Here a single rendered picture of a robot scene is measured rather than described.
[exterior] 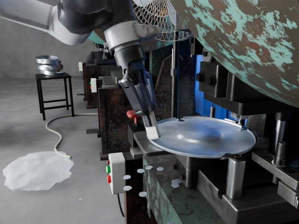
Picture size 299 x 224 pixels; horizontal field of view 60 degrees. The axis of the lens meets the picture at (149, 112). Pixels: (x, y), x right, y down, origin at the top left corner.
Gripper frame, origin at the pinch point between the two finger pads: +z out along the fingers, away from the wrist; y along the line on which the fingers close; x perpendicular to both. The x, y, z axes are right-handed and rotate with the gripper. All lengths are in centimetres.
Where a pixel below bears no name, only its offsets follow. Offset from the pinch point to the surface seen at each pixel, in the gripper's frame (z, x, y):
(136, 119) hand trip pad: 2.1, -21.2, -25.9
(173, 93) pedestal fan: 2, -31, -89
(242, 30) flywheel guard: -13.5, 30.7, 31.5
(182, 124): 4.6, 1.8, -14.7
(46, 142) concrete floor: 21, -192, -112
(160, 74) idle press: -12, -64, -146
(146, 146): 4.0, -0.7, 3.9
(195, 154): 7.4, 11.7, 4.8
